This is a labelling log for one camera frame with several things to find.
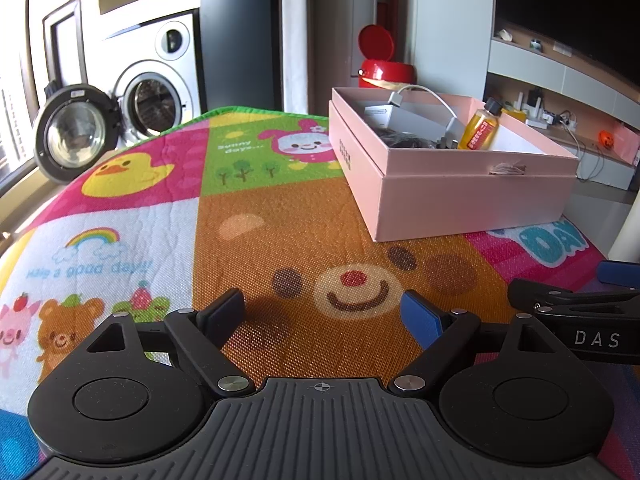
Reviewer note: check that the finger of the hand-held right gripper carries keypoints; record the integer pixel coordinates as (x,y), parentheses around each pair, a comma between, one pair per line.
(622,272)
(600,337)

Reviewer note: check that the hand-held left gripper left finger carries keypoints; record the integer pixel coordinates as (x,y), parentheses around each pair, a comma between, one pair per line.
(227,311)

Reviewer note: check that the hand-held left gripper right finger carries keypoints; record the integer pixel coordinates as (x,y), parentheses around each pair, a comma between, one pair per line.
(421,316)

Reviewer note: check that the pink cardboard box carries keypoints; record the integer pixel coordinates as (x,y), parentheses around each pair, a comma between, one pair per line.
(450,195)

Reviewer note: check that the yellow liquid bottle black cap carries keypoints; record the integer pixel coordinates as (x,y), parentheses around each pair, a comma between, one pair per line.
(479,130)

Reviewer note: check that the colourful cartoon play mat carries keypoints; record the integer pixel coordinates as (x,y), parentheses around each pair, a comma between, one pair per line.
(280,240)

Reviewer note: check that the orange pumpkin toy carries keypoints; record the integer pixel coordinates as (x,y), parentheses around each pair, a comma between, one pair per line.
(605,139)

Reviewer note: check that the white power strip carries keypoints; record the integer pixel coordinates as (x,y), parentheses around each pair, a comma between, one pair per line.
(537,121)

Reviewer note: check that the small yellow box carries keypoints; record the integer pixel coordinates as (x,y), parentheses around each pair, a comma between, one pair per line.
(515,114)

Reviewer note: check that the small white carton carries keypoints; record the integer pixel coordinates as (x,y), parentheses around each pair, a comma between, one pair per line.
(379,117)

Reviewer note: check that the white power adapter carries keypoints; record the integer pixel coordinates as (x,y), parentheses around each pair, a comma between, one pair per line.
(397,98)

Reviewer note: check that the white label plate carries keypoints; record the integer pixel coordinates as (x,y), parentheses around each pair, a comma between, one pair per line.
(562,49)

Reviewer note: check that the small round glass ornament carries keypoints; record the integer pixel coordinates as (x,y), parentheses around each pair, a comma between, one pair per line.
(535,45)

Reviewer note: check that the silver washing machine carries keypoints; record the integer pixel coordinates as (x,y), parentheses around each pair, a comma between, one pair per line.
(172,67)

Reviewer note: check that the white figurine on shelf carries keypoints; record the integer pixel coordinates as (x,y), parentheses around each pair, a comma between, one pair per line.
(503,35)

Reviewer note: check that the black television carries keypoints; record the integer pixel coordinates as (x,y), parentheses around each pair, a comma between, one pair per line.
(575,5)

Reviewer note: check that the white curtain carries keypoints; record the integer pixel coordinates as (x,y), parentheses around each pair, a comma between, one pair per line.
(296,35)

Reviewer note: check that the red pedestal trash bin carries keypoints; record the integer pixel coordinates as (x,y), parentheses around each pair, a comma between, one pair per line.
(385,67)

